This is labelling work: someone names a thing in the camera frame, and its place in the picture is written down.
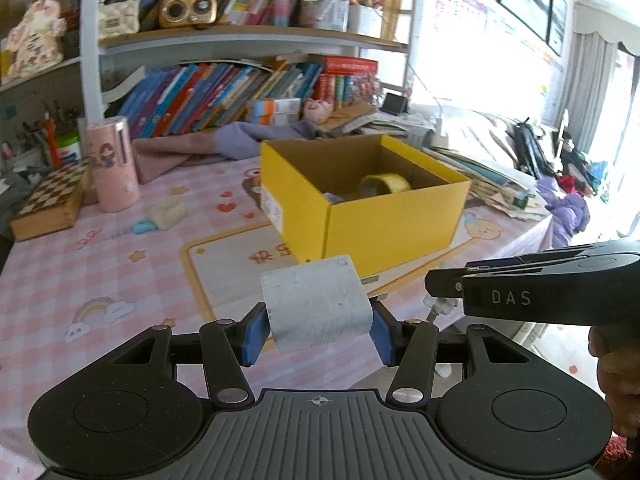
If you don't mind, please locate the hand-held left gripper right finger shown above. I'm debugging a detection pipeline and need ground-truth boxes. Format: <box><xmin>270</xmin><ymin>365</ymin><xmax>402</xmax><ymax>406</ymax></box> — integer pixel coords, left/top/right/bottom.
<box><xmin>367</xmin><ymin>302</ymin><xmax>533</xmax><ymax>406</ymax></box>

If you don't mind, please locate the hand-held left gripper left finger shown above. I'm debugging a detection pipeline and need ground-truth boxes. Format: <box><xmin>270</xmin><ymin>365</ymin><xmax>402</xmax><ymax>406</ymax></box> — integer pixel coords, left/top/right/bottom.
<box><xmin>102</xmin><ymin>302</ymin><xmax>271</xmax><ymax>408</ymax></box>

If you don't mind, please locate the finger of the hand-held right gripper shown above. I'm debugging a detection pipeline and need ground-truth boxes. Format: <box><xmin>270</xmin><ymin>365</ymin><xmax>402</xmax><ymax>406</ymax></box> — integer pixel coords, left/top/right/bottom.
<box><xmin>425</xmin><ymin>266</ymin><xmax>468</xmax><ymax>298</ymax></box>

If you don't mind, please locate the grey white rectangular box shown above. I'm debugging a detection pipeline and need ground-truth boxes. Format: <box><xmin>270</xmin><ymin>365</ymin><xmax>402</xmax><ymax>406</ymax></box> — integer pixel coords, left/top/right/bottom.
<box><xmin>260</xmin><ymin>256</ymin><xmax>374</xmax><ymax>354</ymax></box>

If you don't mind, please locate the yellow cardboard box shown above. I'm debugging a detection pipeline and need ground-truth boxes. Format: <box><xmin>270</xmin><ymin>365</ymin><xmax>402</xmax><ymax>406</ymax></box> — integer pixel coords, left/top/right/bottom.
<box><xmin>260</xmin><ymin>133</ymin><xmax>472</xmax><ymax>264</ymax></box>

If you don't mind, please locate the yellow tape roll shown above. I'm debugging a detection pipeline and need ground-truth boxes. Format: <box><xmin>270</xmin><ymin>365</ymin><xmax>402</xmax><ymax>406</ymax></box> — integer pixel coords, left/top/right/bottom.
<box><xmin>357</xmin><ymin>172</ymin><xmax>412</xmax><ymax>196</ymax></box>

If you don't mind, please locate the person's right hand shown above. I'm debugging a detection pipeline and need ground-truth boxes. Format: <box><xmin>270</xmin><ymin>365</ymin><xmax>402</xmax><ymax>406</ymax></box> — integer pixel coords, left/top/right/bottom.
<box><xmin>587</xmin><ymin>325</ymin><xmax>640</xmax><ymax>438</ymax></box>

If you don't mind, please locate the white plug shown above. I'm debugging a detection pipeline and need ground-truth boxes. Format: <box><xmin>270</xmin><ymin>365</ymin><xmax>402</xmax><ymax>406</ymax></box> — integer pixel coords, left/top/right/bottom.
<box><xmin>424</xmin><ymin>295</ymin><xmax>461</xmax><ymax>317</ymax></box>

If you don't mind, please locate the purple garment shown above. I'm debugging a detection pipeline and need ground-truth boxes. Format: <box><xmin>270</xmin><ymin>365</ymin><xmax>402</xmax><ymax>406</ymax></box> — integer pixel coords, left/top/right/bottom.
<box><xmin>537</xmin><ymin>177</ymin><xmax>591</xmax><ymax>233</ymax></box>

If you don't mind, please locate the stack of books and papers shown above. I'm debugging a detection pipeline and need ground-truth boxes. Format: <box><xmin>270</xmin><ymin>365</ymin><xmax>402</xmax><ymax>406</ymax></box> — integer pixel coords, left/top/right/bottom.
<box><xmin>425</xmin><ymin>145</ymin><xmax>551</xmax><ymax>221</ymax></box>

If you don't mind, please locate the black haired doll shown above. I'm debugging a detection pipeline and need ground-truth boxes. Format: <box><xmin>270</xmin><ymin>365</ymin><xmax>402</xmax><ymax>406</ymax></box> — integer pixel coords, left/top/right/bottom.
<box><xmin>557</xmin><ymin>130</ymin><xmax>596</xmax><ymax>196</ymax></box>

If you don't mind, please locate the black backpack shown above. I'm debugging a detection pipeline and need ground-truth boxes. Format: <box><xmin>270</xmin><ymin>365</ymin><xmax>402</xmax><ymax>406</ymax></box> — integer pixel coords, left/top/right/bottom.
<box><xmin>507</xmin><ymin>119</ymin><xmax>556</xmax><ymax>181</ymax></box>

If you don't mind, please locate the sofa with grey cover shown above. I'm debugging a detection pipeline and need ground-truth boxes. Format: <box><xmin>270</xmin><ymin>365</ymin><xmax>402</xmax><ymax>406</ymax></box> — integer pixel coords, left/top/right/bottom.
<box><xmin>415</xmin><ymin>107</ymin><xmax>601</xmax><ymax>221</ymax></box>

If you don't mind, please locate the pink checked tablecloth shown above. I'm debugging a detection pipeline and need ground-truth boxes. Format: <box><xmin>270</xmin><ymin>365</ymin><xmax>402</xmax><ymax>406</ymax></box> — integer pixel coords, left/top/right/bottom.
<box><xmin>0</xmin><ymin>152</ymin><xmax>556</xmax><ymax>461</ymax></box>

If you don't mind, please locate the pile of papers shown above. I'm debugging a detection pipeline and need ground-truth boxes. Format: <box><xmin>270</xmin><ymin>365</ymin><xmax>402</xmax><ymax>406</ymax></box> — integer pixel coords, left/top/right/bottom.
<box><xmin>325</xmin><ymin>105</ymin><xmax>436</xmax><ymax>136</ymax></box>

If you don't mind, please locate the black phone stand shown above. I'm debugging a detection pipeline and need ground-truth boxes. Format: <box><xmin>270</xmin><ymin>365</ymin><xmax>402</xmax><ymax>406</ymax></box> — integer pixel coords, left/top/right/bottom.
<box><xmin>381</xmin><ymin>92</ymin><xmax>409</xmax><ymax>114</ymax></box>

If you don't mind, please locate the purple cloth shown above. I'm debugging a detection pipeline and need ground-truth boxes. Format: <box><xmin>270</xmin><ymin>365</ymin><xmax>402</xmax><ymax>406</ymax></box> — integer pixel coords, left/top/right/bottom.
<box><xmin>132</xmin><ymin>121</ymin><xmax>331</xmax><ymax>185</ymax></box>

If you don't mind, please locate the small pink pig plush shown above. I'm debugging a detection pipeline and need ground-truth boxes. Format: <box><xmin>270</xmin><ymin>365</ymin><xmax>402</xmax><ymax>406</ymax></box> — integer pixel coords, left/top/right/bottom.
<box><xmin>304</xmin><ymin>99</ymin><xmax>334</xmax><ymax>122</ymax></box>

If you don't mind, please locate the grey curtain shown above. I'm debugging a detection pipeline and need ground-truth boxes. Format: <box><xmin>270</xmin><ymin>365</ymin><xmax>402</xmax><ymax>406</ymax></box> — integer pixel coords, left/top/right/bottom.
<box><xmin>570</xmin><ymin>30</ymin><xmax>621</xmax><ymax>131</ymax></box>

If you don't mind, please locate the pink cartoon tumbler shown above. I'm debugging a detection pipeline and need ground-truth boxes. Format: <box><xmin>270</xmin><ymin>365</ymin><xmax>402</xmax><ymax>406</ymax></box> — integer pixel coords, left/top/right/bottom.
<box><xmin>82</xmin><ymin>116</ymin><xmax>141</xmax><ymax>212</ymax></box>

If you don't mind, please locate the orange white carton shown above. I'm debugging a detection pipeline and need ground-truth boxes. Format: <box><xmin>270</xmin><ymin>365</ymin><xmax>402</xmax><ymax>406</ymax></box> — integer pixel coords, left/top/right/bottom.
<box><xmin>246</xmin><ymin>98</ymin><xmax>304</xmax><ymax>127</ymax></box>

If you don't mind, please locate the red boxed book set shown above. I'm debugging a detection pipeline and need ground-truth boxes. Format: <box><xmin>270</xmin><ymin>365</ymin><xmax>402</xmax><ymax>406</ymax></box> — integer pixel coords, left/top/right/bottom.
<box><xmin>320</xmin><ymin>56</ymin><xmax>379</xmax><ymax>108</ymax></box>

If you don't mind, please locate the pale chart poster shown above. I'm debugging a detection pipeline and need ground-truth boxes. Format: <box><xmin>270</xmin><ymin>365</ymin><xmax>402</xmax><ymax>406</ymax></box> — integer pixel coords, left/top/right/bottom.
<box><xmin>485</xmin><ymin>2</ymin><xmax>571</xmax><ymax>126</ymax></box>

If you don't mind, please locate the row of blue children's books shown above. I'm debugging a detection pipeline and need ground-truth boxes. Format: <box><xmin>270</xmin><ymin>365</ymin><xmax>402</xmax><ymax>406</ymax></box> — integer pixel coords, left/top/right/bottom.
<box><xmin>117</xmin><ymin>60</ymin><xmax>326</xmax><ymax>138</ymax></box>

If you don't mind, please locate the wooden chessboard box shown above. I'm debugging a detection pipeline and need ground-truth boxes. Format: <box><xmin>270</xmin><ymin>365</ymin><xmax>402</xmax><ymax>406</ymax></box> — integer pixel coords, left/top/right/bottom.
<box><xmin>10</xmin><ymin>162</ymin><xmax>93</xmax><ymax>242</ymax></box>

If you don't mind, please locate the green lidded jar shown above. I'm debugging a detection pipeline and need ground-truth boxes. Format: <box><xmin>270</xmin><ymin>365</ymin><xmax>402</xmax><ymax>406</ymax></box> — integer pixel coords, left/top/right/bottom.
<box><xmin>54</xmin><ymin>131</ymin><xmax>83</xmax><ymax>163</ymax></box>

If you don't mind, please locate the white pen cup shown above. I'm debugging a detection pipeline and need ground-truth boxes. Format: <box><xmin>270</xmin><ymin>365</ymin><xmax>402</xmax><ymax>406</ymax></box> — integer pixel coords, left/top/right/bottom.
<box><xmin>347</xmin><ymin>5</ymin><xmax>383</xmax><ymax>38</ymax></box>

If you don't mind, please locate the narrow framed grey picture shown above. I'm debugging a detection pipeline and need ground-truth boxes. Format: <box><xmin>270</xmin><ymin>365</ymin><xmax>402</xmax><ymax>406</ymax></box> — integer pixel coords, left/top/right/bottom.
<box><xmin>547</xmin><ymin>0</ymin><xmax>568</xmax><ymax>56</ymax></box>

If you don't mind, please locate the pink alphabet poster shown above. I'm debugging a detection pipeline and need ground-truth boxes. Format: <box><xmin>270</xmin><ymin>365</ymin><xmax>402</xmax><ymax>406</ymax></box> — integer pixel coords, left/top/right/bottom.
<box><xmin>434</xmin><ymin>0</ymin><xmax>488</xmax><ymax>31</ymax></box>

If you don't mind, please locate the translucent pen cup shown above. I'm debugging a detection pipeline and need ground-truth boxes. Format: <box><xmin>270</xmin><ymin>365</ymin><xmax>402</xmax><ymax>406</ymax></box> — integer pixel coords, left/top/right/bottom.
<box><xmin>299</xmin><ymin>0</ymin><xmax>350</xmax><ymax>31</ymax></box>

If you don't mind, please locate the white wooden bookshelf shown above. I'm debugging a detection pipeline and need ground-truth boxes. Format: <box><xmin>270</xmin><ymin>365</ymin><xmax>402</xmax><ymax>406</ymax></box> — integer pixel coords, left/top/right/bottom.
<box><xmin>80</xmin><ymin>0</ymin><xmax>418</xmax><ymax>126</ymax></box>

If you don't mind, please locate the gold retro radio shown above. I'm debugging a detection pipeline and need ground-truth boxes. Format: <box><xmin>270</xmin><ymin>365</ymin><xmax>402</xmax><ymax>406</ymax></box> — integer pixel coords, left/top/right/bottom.
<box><xmin>159</xmin><ymin>0</ymin><xmax>218</xmax><ymax>29</ymax></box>

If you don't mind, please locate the white quilted pearl handbag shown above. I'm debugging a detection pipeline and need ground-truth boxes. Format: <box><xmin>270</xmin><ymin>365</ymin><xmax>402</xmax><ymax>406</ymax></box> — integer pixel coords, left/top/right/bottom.
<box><xmin>97</xmin><ymin>0</ymin><xmax>141</xmax><ymax>41</ymax></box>

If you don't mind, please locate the pink white cat figure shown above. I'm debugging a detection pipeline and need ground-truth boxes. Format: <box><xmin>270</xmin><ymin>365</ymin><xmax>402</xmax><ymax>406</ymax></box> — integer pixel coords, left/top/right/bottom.
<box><xmin>4</xmin><ymin>0</ymin><xmax>67</xmax><ymax>79</ymax></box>

